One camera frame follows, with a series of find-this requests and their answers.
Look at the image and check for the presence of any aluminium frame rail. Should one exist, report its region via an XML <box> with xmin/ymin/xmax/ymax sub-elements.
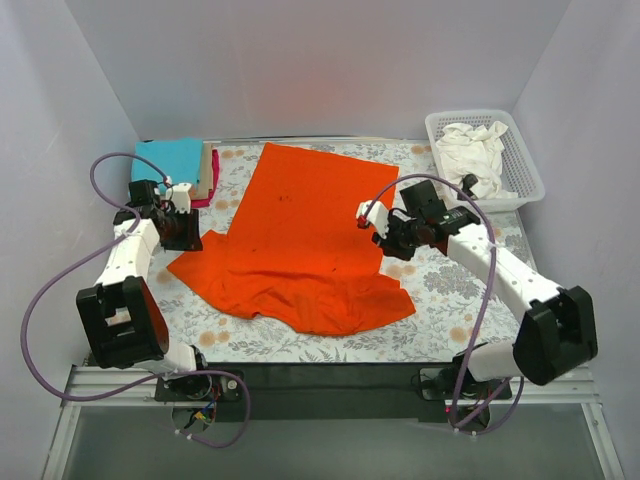
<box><xmin>67</xmin><ymin>363</ymin><xmax>599</xmax><ymax>416</ymax></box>

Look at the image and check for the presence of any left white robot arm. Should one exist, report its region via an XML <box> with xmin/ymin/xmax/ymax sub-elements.
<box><xmin>76</xmin><ymin>180</ymin><xmax>213</xmax><ymax>400</ymax></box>

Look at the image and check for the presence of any white t shirt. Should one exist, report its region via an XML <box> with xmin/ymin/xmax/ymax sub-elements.
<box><xmin>436</xmin><ymin>121</ymin><xmax>518</xmax><ymax>200</ymax></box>

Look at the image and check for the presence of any folded cyan t shirt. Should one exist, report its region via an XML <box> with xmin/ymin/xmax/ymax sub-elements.
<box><xmin>135</xmin><ymin>138</ymin><xmax>204</xmax><ymax>184</ymax></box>

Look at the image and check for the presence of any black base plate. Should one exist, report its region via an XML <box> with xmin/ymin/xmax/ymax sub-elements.
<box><xmin>154</xmin><ymin>360</ymin><xmax>512</xmax><ymax>422</ymax></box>

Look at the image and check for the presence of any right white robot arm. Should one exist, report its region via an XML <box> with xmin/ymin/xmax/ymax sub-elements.
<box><xmin>356</xmin><ymin>174</ymin><xmax>598</xmax><ymax>398</ymax></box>

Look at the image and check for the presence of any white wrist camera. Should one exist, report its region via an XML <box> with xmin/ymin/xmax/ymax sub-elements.
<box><xmin>355</xmin><ymin>200</ymin><xmax>389</xmax><ymax>240</ymax></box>
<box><xmin>164</xmin><ymin>182</ymin><xmax>193</xmax><ymax>214</ymax></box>

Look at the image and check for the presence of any white plastic basket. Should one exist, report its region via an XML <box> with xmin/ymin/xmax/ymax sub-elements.
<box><xmin>425</xmin><ymin>109</ymin><xmax>545</xmax><ymax>212</ymax></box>

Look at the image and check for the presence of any floral table mat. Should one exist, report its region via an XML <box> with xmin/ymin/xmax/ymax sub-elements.
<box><xmin>148</xmin><ymin>138</ymin><xmax>536</xmax><ymax>363</ymax></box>

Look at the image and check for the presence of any orange t shirt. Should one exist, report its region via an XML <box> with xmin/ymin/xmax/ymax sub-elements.
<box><xmin>168</xmin><ymin>143</ymin><xmax>415</xmax><ymax>336</ymax></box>

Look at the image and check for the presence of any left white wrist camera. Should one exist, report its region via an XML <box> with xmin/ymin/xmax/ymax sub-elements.
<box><xmin>164</xmin><ymin>182</ymin><xmax>193</xmax><ymax>214</ymax></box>

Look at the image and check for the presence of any folded magenta t shirt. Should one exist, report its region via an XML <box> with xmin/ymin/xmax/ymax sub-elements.
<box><xmin>191</xmin><ymin>145</ymin><xmax>220</xmax><ymax>208</ymax></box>

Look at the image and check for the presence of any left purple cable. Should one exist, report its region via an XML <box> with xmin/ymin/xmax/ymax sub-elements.
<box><xmin>19</xmin><ymin>152</ymin><xmax>251</xmax><ymax>449</ymax></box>

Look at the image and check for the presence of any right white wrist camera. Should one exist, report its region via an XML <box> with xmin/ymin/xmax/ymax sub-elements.
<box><xmin>355</xmin><ymin>200</ymin><xmax>389</xmax><ymax>240</ymax></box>

